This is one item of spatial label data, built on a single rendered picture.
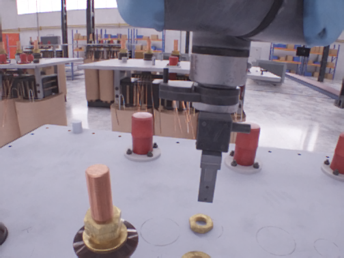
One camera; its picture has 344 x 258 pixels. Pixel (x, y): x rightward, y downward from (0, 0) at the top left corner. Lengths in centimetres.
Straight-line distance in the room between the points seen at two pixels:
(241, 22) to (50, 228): 49
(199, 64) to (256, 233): 36
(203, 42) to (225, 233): 36
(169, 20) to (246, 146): 58
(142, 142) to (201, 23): 58
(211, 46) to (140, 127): 44
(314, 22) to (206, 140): 20
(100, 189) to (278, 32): 25
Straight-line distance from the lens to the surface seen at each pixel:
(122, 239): 34
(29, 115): 264
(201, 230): 49
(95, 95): 651
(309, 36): 25
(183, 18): 17
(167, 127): 199
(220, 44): 33
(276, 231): 55
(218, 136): 34
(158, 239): 48
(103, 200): 30
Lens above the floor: 171
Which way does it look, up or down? 20 degrees down
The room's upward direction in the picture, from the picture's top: 3 degrees clockwise
